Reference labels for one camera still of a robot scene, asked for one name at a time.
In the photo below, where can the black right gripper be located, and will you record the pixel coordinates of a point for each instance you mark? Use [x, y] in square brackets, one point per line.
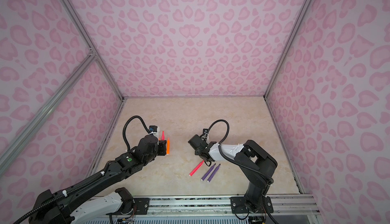
[197, 153]

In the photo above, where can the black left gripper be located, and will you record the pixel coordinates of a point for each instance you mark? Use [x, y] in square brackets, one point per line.
[163, 145]

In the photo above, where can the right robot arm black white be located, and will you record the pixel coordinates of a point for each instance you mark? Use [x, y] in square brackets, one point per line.
[256, 164]

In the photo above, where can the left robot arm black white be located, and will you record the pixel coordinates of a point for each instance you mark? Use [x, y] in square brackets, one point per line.
[60, 207]

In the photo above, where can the purple marker pen left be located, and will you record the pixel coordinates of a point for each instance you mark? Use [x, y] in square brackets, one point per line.
[208, 172]

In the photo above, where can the purple marker pen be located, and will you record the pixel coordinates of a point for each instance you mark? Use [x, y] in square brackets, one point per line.
[213, 173]
[208, 172]

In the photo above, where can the purple marker pen right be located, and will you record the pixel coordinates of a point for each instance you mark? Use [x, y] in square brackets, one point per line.
[213, 173]

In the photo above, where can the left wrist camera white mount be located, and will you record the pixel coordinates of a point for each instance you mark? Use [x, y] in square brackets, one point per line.
[154, 130]

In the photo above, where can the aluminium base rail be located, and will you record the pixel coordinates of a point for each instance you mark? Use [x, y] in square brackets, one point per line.
[216, 209]

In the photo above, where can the aluminium diagonal frame bar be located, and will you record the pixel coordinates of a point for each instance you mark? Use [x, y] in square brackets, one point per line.
[20, 142]

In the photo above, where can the aluminium corner frame post left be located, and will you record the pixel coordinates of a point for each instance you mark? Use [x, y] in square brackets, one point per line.
[81, 28]

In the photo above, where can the aluminium corner frame post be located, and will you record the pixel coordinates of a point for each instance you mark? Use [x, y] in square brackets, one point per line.
[299, 21]
[81, 28]

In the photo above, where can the aluminium corner frame post right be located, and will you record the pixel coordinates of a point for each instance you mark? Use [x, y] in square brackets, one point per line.
[299, 21]

